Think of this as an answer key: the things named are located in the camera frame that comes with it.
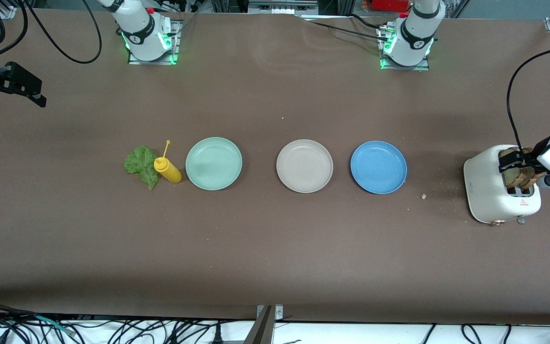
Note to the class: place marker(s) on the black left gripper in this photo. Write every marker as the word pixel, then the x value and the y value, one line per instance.
pixel 531 157

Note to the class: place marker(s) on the brown bread slice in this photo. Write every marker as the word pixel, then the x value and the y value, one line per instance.
pixel 511 179
pixel 535 180

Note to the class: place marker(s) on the green lettuce leaf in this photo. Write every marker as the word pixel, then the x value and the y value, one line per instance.
pixel 139 162

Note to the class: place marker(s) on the yellow mustard squeeze bottle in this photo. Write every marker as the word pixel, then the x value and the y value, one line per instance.
pixel 172 173

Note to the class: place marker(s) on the blue plate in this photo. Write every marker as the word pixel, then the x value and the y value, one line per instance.
pixel 378 167

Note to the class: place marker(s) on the beige plate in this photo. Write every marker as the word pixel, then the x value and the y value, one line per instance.
pixel 304 166

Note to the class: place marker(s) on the mint green plate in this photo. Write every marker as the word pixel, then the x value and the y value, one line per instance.
pixel 214 165

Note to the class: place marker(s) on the white two-slot toaster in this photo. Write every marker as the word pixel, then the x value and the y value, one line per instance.
pixel 485 191

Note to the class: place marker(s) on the red box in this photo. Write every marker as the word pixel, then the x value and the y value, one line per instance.
pixel 389 5

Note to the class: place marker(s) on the grey metal box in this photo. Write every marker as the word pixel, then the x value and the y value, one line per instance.
pixel 280 7

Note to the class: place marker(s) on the black floor plug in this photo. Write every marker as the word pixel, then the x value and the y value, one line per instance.
pixel 217 334

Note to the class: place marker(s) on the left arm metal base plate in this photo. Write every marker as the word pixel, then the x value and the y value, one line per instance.
pixel 423 66

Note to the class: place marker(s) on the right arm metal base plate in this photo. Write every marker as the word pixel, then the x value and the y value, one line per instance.
pixel 177 48

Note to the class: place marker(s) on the grey metal table bracket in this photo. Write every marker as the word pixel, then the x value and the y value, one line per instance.
pixel 263 329

